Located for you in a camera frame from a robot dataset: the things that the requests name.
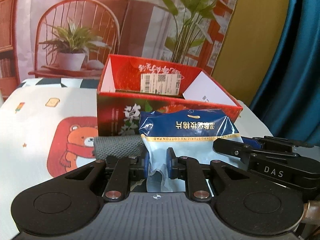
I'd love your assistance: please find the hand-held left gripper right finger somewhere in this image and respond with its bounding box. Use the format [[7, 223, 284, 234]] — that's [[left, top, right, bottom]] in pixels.
[[166, 147, 250, 202]]

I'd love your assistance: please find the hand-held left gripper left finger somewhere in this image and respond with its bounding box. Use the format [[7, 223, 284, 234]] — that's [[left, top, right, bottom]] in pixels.
[[64, 152, 150, 203]]

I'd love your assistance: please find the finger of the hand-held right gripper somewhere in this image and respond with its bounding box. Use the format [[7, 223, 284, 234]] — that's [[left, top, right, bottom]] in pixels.
[[241, 135, 320, 155], [212, 138, 298, 166]]

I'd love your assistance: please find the grey mesh towel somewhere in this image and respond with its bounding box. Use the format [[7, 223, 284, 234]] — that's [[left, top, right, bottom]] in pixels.
[[93, 135, 146, 161]]

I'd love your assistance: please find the blue cotton pad packet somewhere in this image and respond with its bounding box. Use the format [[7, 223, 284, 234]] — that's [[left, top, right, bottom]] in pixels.
[[139, 109, 248, 193]]

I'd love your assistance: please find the red strawberry cardboard box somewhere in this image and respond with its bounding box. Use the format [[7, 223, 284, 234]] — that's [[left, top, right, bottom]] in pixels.
[[96, 54, 243, 137]]

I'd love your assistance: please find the blue curtain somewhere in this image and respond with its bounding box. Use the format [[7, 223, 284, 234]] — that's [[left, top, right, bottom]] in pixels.
[[249, 0, 320, 146]]

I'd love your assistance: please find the wall poster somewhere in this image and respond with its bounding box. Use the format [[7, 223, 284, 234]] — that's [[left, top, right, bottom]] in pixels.
[[0, 0, 242, 81]]

